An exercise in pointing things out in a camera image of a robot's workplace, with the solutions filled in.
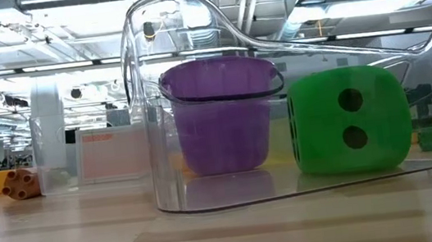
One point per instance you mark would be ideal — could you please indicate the white building column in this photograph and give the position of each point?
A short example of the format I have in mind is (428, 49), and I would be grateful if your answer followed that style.
(45, 100)

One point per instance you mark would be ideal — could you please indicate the large clear plastic bin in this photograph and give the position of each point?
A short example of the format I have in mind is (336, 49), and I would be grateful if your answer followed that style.
(249, 193)

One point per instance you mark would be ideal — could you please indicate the green foam die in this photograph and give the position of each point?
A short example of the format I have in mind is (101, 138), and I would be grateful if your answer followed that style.
(326, 144)

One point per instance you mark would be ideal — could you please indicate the green toy block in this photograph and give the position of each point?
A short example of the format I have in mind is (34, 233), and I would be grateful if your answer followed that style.
(431, 139)

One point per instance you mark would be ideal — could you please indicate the small clear plastic box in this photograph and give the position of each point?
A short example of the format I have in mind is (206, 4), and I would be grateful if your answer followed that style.
(55, 157)

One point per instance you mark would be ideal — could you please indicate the yellow translucent tray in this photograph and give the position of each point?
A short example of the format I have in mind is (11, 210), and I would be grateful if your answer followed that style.
(283, 146)

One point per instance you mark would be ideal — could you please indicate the purple plastic bucket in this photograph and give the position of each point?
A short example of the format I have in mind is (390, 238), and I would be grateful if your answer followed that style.
(222, 136)

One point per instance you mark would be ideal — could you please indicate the black ceiling device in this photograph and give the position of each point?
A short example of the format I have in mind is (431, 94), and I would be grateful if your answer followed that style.
(148, 30)

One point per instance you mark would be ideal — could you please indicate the orange-brown toy block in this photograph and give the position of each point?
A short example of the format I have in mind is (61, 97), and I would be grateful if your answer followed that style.
(34, 184)

